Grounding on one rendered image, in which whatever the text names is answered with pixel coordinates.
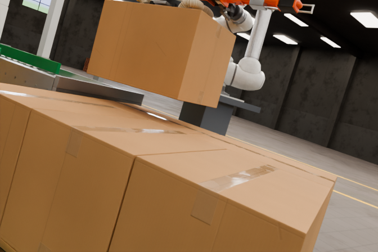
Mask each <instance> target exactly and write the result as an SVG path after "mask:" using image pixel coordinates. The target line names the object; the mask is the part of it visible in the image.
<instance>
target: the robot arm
mask: <svg viewBox="0 0 378 252"><path fill-rule="evenodd" d="M215 1H216V2H217V4H219V7H220V13H221V17H218V18H216V19H215V21H217V22H218V23H220V24H221V25H222V26H223V27H225V28H226V29H227V30H229V31H230V32H231V33H232V34H233V33H237V32H245V31H248V30H250V29H251V28H252V26H253V28H252V31H251V34H250V39H249V42H248V45H247V49H246V53H245V57H244V58H242V59H241V60H240V62H239V63H238V64H235V63H233V58H232V57H231V58H230V61H229V64H228V69H227V72H226V76H225V79H224V83H223V87H222V91H221V94H223V95H226V96H230V95H229V94H228V93H226V92H225V91H224V90H225V87H226V85H228V86H233V87H235V88H239V89H243V90H247V91H254V90H258V89H261V87H262V86H263V83H264V81H265V76H264V73H263V72H262V71H261V65H260V62H259V61H258V60H259V56H260V52H261V49H262V45H263V42H264V38H265V35H266V32H267V28H268V24H269V20H270V17H271V13H272V12H273V11H274V10H269V9H267V10H266V11H264V10H257V13H256V17H255V20H254V24H253V20H252V17H251V15H250V14H249V13H248V12H247V11H246V10H244V9H243V8H244V7H245V6H246V4H245V6H241V5H235V4H234V3H229V5H228V8H227V7H226V6H224V5H223V4H222V3H221V2H220V0H215ZM225 11H226V12H225Z"/></svg>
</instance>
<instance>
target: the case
mask: <svg viewBox="0 0 378 252"><path fill-rule="evenodd" d="M235 40H236V36H235V35H234V34H232V33H231V32H230V31H229V30H227V29H226V28H225V27H223V26H222V25H221V24H220V23H218V22H217V21H215V20H214V19H213V18H212V17H210V16H209V15H208V14H206V13H205V12H204V11H202V10H198V9H191V8H182V7H172V6H162V5H156V4H145V3H136V2H126V1H116V0H105V1H104V4H103V9H102V13H101V17H100V22H99V25H98V29H97V33H96V37H95V40H94V45H93V49H92V53H91V58H90V61H89V64H88V69H87V74H91V75H94V76H97V77H101V78H104V79H108V80H112V81H114V82H118V83H121V84H125V85H128V86H131V87H135V88H139V89H142V90H145V91H149V92H152V93H156V94H159V95H162V96H166V97H170V98H173V99H176V100H180V101H185V102H190V103H193V104H198V105H204V106H209V107H213V108H217V105H218V101H219V97H220V95H221V91H222V87H223V83H224V79H225V76H226V72H227V69H228V64H229V62H230V58H231V54H232V50H233V47H234V43H235Z"/></svg>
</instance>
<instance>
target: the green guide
mask: <svg viewBox="0 0 378 252"><path fill-rule="evenodd" d="M0 48H1V52H0V54H1V55H4V56H7V57H10V58H12V59H15V60H18V61H21V62H24V63H26V64H29V65H32V66H35V67H38V68H40V69H43V70H47V71H49V72H52V73H55V74H59V71H60V67H61V63H58V62H55V61H52V60H50V58H46V57H42V56H36V55H33V54H31V53H27V52H24V51H21V50H19V49H15V48H12V47H11V46H9V45H6V44H2V43H0Z"/></svg>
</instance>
